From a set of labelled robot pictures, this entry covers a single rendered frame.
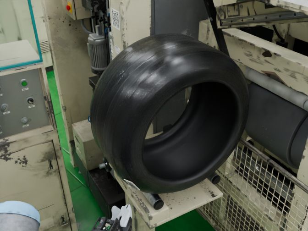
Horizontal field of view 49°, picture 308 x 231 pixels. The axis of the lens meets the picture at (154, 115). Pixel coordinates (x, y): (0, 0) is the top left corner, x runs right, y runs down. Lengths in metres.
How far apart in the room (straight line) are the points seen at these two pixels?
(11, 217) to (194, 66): 0.66
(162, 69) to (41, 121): 0.95
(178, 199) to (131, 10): 0.81
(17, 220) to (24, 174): 1.13
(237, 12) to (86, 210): 1.80
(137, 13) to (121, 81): 0.35
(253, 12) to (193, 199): 0.80
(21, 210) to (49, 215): 1.34
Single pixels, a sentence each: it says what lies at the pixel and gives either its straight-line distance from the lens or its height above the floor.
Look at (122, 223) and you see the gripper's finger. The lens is 1.12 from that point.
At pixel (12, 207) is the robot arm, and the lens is 0.84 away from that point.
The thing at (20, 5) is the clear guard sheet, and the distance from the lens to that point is 1.60.
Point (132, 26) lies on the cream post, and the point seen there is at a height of 1.49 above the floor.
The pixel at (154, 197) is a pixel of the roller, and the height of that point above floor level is 0.92.
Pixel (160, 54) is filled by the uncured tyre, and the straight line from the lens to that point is 1.09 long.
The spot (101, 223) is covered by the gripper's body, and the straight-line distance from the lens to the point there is 1.09.
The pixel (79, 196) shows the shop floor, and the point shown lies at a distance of 2.71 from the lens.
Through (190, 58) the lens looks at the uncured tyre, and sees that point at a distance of 1.08.
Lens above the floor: 1.88
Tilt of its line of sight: 32 degrees down
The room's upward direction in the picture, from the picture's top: 1 degrees counter-clockwise
